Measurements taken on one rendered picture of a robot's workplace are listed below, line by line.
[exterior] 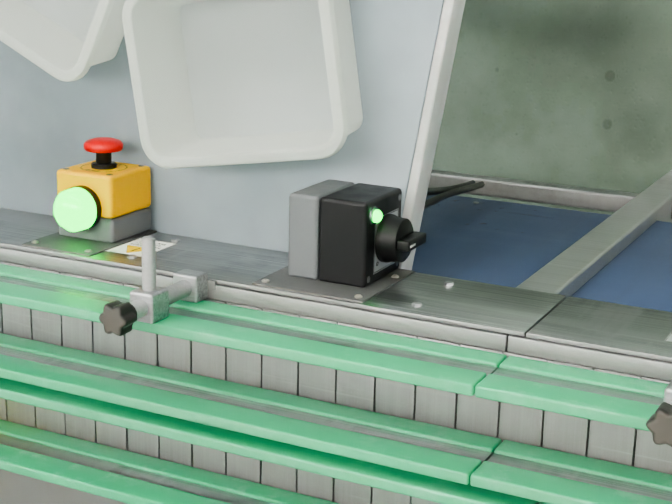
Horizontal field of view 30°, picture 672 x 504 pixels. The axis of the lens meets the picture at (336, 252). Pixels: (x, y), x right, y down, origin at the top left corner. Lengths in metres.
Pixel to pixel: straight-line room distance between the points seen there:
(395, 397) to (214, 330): 0.17
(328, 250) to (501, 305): 0.16
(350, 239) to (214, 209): 0.21
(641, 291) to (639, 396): 0.28
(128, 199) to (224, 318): 0.23
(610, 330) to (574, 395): 0.11
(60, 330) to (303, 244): 0.28
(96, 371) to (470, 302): 0.36
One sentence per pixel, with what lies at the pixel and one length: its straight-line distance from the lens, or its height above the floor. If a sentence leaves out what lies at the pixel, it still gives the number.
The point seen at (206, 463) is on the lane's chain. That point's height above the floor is 0.88.
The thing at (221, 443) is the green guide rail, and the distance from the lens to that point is 1.10.
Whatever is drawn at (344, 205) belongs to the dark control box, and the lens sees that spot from 1.12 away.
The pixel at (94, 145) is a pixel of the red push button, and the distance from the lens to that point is 1.29.
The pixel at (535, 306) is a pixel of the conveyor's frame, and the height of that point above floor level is 0.80.
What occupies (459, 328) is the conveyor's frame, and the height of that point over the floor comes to 0.88.
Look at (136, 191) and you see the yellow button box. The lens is 1.30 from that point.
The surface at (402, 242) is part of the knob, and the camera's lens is 1.13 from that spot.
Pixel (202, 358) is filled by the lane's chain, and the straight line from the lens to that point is 1.18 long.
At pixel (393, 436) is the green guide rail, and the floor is 0.92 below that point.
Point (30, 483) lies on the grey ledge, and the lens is 1.37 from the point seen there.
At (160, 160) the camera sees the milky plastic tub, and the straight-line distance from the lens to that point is 1.23.
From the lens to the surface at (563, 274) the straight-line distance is 1.23.
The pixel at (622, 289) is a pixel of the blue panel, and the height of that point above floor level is 0.64.
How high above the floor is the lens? 1.82
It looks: 60 degrees down
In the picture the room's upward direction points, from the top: 116 degrees counter-clockwise
